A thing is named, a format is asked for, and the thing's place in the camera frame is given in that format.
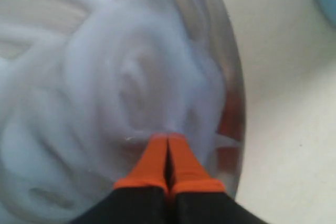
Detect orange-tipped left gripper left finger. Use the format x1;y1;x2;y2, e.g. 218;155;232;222
71;134;169;224

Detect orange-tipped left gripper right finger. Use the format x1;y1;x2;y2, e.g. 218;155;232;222
168;134;263;224

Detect pale blue soap swirls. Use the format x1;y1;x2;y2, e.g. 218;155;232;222
0;0;237;224

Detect round stainless steel plate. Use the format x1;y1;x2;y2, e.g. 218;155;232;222
0;0;249;224

